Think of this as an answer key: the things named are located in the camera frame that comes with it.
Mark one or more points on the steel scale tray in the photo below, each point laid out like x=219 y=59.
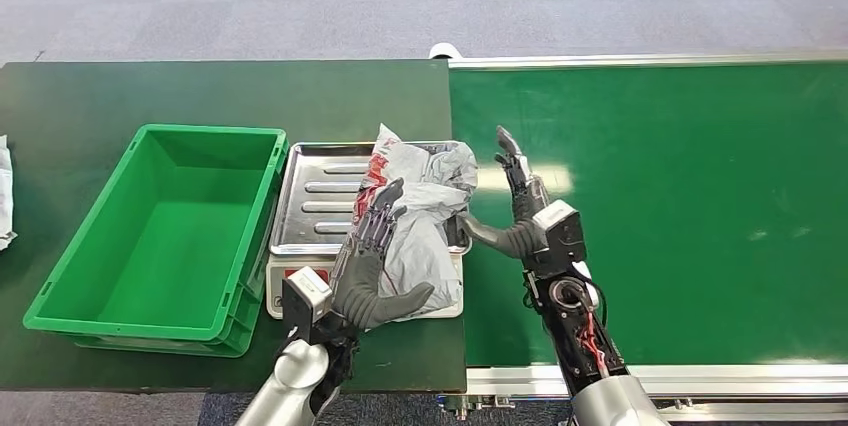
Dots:
x=318 y=191

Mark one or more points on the white electronic scale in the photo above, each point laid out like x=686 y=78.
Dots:
x=285 y=277

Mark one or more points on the green conveyor belt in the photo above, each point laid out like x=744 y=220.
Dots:
x=696 y=178

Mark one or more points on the grey poly mailer red print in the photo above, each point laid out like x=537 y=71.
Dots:
x=430 y=211

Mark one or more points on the metal conveyor bracket with bolts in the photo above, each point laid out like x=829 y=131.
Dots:
x=474 y=403

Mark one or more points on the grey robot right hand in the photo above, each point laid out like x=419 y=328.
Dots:
x=523 y=237

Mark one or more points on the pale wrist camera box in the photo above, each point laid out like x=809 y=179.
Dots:
x=562 y=234
x=306 y=297

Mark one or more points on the white plastic package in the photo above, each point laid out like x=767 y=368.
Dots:
x=4 y=198

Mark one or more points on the white round conveyor end cap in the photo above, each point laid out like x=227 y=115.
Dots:
x=444 y=50

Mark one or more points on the green plastic crate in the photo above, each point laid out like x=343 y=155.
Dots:
x=172 y=237

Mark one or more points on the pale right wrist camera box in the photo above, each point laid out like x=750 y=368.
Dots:
x=562 y=234

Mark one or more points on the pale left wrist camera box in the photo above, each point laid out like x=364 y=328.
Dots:
x=306 y=297

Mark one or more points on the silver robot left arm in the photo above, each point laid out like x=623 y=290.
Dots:
x=298 y=370

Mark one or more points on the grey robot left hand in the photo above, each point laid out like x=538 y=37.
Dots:
x=361 y=290

